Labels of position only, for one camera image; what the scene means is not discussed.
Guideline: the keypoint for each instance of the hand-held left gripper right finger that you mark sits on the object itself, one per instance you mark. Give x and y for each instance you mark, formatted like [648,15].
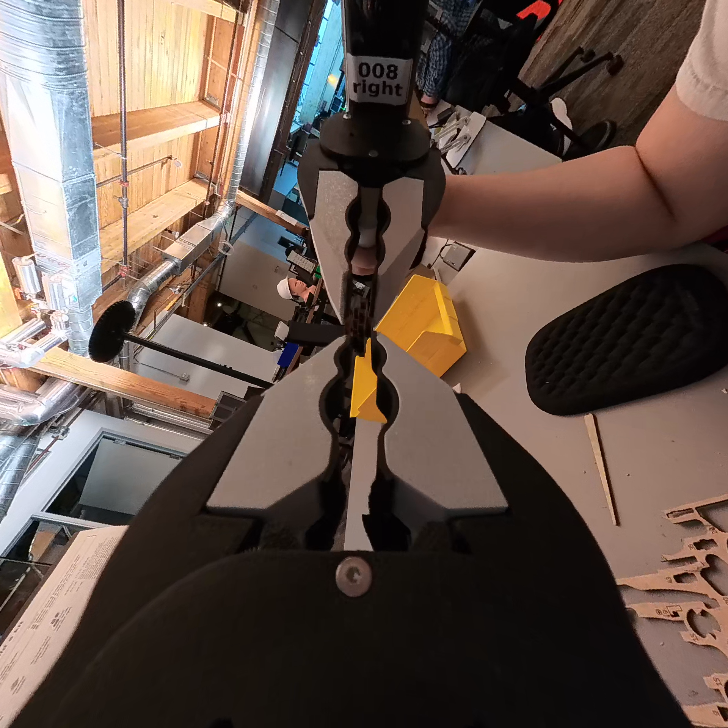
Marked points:
[438,443]

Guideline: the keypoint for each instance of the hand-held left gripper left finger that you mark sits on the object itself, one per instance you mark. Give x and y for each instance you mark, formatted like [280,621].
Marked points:
[278,432]

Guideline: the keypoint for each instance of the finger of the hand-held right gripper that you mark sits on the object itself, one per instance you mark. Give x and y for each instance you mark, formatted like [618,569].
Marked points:
[327,227]
[406,227]

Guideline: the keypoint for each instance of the dark wooden gear stack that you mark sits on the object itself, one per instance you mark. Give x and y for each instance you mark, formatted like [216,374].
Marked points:
[360,327]

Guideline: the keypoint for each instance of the person's right forearm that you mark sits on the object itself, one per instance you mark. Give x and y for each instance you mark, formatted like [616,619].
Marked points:
[569,210]

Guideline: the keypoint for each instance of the laser-cut wooden parts sheet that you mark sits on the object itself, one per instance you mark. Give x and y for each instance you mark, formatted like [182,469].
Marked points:
[648,584]

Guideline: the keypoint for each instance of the person's right hand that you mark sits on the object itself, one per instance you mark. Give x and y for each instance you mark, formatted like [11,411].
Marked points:
[364,260]

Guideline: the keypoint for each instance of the small grey device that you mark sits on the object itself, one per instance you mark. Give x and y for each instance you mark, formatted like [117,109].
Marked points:
[458,256]

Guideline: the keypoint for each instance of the yellow plastic bin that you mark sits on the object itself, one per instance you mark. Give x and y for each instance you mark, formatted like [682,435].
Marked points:
[424,324]

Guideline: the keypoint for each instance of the wooden ceiling beam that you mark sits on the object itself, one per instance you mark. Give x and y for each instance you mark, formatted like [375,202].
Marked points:
[142,387]

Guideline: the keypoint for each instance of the thin wooden stick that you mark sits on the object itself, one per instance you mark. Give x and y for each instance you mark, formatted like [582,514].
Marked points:
[602,466]

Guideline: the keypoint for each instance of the black textured wrist pad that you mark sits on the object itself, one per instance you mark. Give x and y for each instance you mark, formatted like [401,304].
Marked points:
[625,341]

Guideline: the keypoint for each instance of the silver insulated pipes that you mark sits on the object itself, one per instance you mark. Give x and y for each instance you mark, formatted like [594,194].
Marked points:
[28,406]

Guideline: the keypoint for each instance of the printed instruction sheet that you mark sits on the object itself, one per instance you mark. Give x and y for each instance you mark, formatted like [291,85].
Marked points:
[51,603]

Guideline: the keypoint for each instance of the person's white shirt sleeve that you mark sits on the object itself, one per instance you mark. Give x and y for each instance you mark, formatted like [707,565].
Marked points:
[708,51]

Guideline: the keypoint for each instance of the grey metal bracket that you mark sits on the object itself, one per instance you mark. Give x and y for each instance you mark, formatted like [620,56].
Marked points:
[227,406]

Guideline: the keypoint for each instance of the silver spiral air duct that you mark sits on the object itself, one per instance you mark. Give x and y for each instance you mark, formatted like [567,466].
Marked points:
[250,114]

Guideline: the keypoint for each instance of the large rectangular silver duct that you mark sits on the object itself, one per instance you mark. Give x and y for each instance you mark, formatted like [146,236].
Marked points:
[51,170]

